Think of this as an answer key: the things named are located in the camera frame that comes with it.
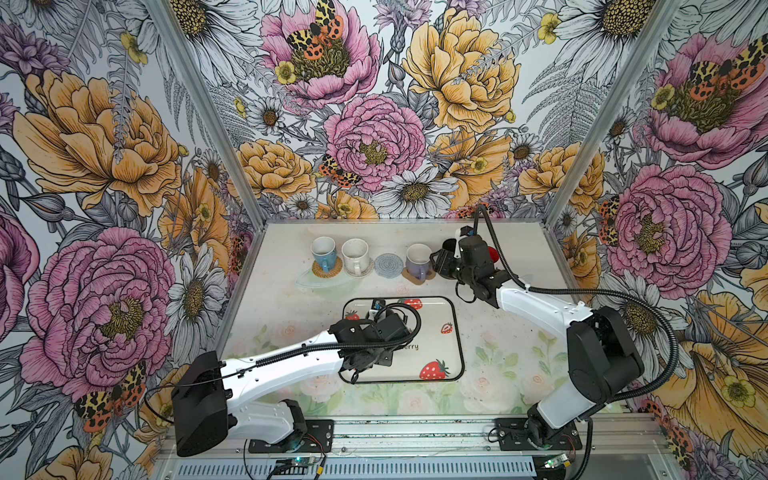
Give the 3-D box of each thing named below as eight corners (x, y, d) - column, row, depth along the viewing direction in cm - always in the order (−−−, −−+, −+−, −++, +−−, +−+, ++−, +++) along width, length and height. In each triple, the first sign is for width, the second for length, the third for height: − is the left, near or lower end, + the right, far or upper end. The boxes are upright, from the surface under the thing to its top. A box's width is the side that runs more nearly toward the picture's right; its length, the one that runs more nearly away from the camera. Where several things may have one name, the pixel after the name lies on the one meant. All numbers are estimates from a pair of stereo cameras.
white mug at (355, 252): (342, 284, 105) (338, 267, 98) (346, 255, 113) (343, 238, 106) (367, 284, 105) (365, 267, 98) (368, 255, 113) (367, 238, 106)
